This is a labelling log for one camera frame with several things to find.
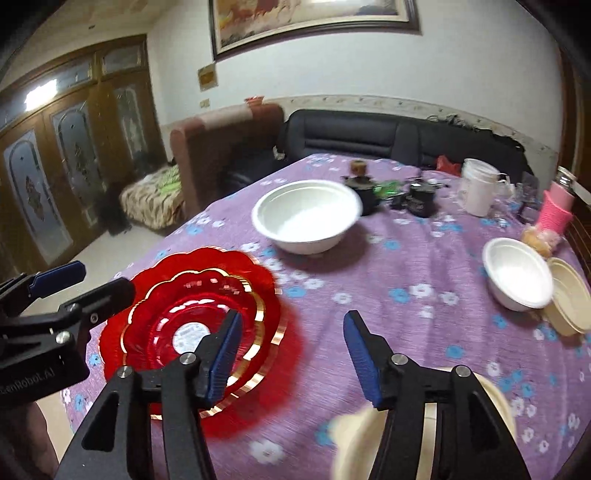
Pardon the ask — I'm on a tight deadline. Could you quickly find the large red scalloped plate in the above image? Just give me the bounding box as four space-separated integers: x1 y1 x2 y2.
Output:
98 247 287 418

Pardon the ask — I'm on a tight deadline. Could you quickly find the cream plastic bowl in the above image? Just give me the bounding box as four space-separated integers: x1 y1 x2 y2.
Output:
329 359 527 479
541 258 590 337

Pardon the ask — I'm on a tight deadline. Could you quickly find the white foam bowl large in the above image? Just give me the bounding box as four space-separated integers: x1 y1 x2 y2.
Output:
482 237 554 312

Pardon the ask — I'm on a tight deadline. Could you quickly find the small red scalloped plate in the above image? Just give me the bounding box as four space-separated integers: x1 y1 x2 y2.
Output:
120 268 276 389

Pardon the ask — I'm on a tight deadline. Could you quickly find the patterned bed cushion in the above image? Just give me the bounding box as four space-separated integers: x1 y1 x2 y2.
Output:
119 165 184 231

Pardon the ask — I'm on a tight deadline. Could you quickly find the wooden glass door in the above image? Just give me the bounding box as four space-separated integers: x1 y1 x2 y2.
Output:
1 35 165 278

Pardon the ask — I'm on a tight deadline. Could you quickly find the purple floral tablecloth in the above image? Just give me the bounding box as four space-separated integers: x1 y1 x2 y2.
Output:
116 155 590 479

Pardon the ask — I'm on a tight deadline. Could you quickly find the brown armchair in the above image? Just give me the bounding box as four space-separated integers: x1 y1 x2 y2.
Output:
169 103 284 218

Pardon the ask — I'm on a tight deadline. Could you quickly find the bagged pastry snack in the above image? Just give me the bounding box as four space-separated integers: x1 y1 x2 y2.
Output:
521 225 563 259

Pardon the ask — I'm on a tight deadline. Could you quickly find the pink knit-sleeved thermos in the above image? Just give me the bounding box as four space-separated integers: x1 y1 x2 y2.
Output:
536 166 576 236

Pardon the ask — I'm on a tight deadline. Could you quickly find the black jar with label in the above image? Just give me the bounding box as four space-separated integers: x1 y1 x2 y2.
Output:
406 180 437 218

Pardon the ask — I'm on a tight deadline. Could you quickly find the black pot with cork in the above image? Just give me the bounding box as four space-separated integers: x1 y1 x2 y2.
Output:
342 159 380 216

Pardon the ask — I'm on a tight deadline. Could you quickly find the white plastic jar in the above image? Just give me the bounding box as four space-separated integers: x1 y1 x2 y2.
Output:
458 158 513 218

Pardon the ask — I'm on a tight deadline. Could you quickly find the green candy wrapper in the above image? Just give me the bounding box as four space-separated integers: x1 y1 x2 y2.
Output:
374 180 404 201

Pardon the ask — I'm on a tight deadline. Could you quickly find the black leather sofa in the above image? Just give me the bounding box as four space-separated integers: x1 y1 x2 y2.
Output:
219 109 533 195

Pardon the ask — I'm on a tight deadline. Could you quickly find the red plastic bag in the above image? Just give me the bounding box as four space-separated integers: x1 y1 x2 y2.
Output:
436 155 462 177

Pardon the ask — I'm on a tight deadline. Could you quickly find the framed horse painting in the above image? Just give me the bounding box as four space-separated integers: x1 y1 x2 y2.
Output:
209 0 421 61

